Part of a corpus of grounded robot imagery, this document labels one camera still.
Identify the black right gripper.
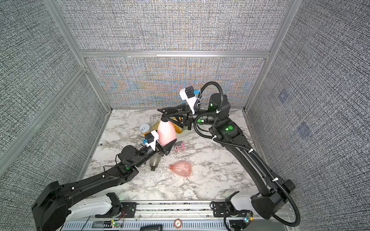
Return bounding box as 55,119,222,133
169,104,223,134

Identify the black spray nozzle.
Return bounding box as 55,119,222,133
161,114,171,122

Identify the opaque pink spray bottle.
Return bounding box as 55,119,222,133
157,120,177,146

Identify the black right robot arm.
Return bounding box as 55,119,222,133
159,93,301,227

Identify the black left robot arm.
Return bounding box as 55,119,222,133
31,131,177,231

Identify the clear grey spray bottle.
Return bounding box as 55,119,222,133
149,154,162,171

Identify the grey pink spray nozzle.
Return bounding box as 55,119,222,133
173,141,186,152

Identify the translucent pink spray bottle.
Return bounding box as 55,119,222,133
169,161,192,177

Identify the orange bread roll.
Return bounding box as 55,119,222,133
175,127,183,133

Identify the small round white can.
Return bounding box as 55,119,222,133
139,123,151,136

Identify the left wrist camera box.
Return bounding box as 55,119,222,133
142,131,159,151

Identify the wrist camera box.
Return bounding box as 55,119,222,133
142,131,159,151
179,86,200,114

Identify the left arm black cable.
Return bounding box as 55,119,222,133
102,150,145,174

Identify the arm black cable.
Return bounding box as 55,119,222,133
102,150,145,174
193,81,301,228

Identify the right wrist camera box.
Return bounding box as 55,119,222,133
179,86,200,114

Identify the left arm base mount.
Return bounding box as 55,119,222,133
95,193,137,218

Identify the aluminium front rail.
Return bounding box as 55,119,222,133
53,200,301,231

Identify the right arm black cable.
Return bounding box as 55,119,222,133
193,81,301,228

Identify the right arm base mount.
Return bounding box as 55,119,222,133
210,191,253,223

